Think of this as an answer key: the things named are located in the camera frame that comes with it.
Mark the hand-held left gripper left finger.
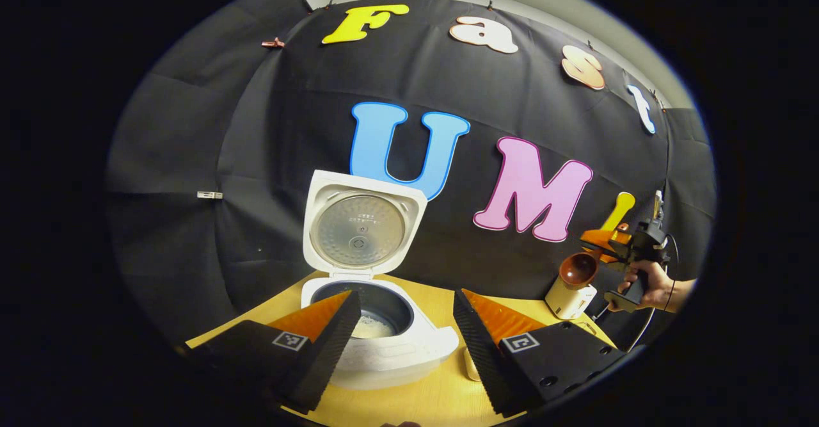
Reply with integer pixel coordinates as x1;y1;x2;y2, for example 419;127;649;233
186;291;362;415

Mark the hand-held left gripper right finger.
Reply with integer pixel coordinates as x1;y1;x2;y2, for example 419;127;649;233
453;288;631;418

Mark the white toaster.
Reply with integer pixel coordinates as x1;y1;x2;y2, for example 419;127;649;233
545;277;598;320

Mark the white rice cooker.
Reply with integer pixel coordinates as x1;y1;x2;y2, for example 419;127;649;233
301;170;460;391

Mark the brown wooden spoon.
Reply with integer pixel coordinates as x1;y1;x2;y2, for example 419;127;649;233
560;248;615;290

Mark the white rice layer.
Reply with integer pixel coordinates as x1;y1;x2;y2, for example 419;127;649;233
352;315;397;340

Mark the black backdrop cloth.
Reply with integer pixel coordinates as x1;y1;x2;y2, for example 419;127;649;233
106;0;717;344

